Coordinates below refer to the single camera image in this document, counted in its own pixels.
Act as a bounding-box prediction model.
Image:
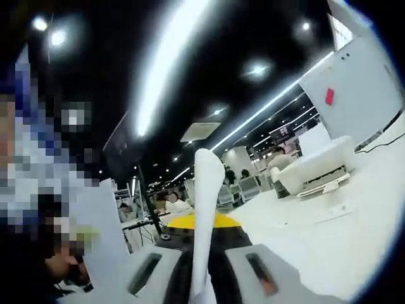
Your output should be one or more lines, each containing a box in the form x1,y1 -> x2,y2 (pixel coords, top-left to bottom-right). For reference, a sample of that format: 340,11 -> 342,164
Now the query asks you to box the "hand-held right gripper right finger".
207,213 -> 347,304

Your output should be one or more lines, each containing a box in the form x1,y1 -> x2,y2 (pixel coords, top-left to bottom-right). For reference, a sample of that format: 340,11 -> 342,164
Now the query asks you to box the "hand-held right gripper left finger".
58,213 -> 197,304

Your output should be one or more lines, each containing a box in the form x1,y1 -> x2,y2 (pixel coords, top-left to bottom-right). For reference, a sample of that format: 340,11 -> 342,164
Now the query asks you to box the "single printing paper sheet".
67,181 -> 131,288

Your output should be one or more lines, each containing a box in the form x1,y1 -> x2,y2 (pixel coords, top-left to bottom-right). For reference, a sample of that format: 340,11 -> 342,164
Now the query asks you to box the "stack of white printing papers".
189,148 -> 228,304

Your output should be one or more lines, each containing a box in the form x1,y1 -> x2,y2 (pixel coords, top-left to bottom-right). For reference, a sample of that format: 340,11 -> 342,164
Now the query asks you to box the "black monitor stand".
135,162 -> 166,238

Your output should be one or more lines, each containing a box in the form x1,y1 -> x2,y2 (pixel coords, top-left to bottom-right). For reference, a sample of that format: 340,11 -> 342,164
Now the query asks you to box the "black device with white roll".
270,166 -> 289,200

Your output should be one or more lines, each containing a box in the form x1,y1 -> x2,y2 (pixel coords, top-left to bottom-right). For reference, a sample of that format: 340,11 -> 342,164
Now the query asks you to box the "white printer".
268,135 -> 356,200

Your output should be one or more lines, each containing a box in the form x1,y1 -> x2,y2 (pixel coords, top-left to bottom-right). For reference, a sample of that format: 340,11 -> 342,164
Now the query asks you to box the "ceiling air conditioner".
180,121 -> 221,143

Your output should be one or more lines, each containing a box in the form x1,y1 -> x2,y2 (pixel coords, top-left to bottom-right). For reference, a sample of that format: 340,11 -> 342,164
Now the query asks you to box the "curved ceiling light strip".
209,77 -> 318,152
135,0 -> 223,137

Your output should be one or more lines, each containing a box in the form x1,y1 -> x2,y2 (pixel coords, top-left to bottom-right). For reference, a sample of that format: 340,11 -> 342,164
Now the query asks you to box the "white whiteboard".
298,34 -> 405,141

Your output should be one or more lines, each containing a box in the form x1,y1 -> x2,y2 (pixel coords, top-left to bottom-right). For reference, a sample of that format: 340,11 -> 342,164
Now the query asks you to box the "table cable cover panel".
315,203 -> 349,223

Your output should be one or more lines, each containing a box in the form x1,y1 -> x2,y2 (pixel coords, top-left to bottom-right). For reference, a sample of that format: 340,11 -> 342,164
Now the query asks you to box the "black printer cable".
353,130 -> 405,155

